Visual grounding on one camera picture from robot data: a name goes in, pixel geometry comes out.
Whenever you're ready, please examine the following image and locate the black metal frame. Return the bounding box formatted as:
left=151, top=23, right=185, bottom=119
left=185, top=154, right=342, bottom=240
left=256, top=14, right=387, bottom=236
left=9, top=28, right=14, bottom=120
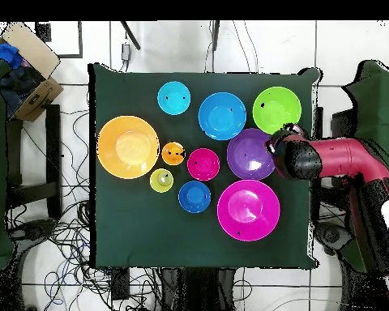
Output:
left=4, top=103, right=63, bottom=219

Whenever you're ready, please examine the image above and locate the bright blue cloth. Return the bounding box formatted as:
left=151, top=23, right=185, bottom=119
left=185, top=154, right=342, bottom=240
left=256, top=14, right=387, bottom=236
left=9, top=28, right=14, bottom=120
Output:
left=0, top=42, right=24, bottom=70

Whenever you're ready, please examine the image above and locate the cardboard box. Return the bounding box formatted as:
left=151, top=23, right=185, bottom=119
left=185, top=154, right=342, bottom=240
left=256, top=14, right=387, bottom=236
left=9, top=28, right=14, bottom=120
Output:
left=0, top=21, right=65, bottom=123

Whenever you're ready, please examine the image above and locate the dark fabric bundle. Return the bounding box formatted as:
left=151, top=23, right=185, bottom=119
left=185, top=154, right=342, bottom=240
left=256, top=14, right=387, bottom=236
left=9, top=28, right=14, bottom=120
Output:
left=0, top=64, right=48, bottom=119

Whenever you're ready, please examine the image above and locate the black power strip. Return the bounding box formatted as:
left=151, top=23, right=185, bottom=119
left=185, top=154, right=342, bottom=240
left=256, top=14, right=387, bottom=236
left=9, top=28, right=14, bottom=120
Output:
left=111, top=268, right=130, bottom=300

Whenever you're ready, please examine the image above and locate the large orange plastic bowl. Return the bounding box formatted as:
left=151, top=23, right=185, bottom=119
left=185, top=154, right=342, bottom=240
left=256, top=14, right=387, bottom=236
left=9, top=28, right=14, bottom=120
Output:
left=96, top=115, right=160, bottom=180

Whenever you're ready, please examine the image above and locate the small dark blue bowl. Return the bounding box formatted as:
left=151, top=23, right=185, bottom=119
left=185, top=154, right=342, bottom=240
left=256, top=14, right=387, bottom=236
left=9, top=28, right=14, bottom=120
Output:
left=177, top=180, right=212, bottom=215

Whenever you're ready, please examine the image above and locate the orange plastic cup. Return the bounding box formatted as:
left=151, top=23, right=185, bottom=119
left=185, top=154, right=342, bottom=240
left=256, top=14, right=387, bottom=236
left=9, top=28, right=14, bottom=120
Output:
left=160, top=141, right=186, bottom=167

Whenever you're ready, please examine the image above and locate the large pink plastic bowl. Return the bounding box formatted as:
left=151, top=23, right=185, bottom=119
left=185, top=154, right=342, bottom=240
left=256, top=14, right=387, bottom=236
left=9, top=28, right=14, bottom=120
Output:
left=216, top=179, right=281, bottom=242

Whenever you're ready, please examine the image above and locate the medium blue plastic bowl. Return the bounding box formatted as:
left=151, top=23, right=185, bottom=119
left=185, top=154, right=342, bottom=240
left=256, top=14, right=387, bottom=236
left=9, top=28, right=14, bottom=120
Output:
left=198, top=92, right=248, bottom=142

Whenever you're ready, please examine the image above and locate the tangle of floor cables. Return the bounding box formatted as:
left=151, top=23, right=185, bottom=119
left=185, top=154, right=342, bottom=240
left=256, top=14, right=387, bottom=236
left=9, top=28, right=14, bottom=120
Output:
left=6, top=109, right=163, bottom=311

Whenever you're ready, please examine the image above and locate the green plastic bowl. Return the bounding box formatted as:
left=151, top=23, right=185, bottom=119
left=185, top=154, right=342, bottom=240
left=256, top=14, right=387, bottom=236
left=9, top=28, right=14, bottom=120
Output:
left=251, top=86, right=303, bottom=135

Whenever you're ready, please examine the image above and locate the small light blue bowl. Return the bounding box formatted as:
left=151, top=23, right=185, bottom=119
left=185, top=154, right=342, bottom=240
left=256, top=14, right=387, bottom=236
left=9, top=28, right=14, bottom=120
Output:
left=156, top=80, right=192, bottom=117

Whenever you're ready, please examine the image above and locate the purple plastic bowl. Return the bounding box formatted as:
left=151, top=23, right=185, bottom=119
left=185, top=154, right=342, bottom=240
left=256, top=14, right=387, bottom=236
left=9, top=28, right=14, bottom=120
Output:
left=226, top=127, right=276, bottom=181

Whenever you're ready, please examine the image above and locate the dark green tablecloth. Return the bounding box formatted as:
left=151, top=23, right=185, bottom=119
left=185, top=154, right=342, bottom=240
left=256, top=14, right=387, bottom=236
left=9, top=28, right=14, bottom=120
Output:
left=88, top=62, right=323, bottom=270

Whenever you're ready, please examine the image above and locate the black tripod leg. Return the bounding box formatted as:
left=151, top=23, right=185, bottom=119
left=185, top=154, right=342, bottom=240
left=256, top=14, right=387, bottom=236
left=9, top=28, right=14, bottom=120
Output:
left=119, top=20, right=142, bottom=51
left=211, top=20, right=220, bottom=51

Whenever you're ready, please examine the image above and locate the small red plastic bowl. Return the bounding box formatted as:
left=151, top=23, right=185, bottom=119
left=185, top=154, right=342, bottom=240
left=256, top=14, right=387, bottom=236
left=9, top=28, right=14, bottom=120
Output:
left=186, top=147, right=221, bottom=182

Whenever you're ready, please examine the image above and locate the yellow plastic cup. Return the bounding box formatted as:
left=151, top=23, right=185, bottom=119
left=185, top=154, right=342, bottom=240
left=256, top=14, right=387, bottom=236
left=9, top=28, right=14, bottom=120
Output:
left=149, top=168, right=175, bottom=194

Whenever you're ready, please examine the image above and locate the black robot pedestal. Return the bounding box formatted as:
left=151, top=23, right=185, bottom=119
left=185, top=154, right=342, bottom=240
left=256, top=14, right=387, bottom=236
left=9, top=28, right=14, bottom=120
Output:
left=160, top=266, right=237, bottom=311

